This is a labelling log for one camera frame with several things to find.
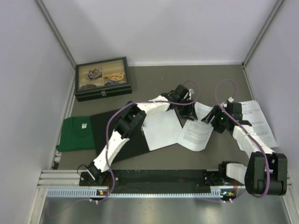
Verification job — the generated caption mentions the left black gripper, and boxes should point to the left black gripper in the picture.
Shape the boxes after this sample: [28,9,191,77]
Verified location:
[175,98,196,121]

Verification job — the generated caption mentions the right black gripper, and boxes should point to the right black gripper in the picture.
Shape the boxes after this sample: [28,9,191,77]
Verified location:
[201,105,230,133]

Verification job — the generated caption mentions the printed text paper sheet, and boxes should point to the printed text paper sheet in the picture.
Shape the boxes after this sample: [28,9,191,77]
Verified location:
[176,102,213,152]

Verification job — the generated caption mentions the white folder black inside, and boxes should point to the white folder black inside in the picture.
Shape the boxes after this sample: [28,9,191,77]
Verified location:
[90,107,185,163]

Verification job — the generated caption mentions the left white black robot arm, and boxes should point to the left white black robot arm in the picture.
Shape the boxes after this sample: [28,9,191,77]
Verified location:
[86,84,198,185]

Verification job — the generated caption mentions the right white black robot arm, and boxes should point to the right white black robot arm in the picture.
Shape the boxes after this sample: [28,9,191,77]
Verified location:
[201,101,287,196]

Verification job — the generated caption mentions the metal folder clip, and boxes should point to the metal folder clip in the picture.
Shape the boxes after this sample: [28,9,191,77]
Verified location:
[141,122,146,136]

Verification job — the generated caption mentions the printed white paper sheets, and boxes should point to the printed white paper sheets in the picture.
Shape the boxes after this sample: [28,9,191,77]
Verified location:
[241,100,278,148]

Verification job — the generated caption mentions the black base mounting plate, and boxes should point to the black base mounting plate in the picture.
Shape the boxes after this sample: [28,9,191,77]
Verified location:
[79,169,243,190]

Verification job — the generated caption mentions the dark green glass-lid box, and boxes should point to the dark green glass-lid box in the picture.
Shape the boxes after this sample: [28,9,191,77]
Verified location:
[74,57,132,102]

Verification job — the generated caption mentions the green folded t-shirt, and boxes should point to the green folded t-shirt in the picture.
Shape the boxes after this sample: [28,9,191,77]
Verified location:
[56,116,95,152]

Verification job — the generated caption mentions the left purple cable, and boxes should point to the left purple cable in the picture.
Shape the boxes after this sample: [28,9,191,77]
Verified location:
[104,80,201,203]

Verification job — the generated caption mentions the purple cable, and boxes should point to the purple cable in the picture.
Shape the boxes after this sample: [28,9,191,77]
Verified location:
[104,80,201,203]
[214,79,273,203]

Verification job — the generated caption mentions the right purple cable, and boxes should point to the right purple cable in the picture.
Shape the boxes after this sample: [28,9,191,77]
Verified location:
[214,79,273,203]

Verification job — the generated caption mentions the aluminium rail frame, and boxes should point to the aluminium rail frame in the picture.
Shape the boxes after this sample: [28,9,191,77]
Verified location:
[37,168,294,190]

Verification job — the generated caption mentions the grey slotted cable duct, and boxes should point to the grey slotted cable duct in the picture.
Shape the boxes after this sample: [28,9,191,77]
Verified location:
[46,188,234,198]

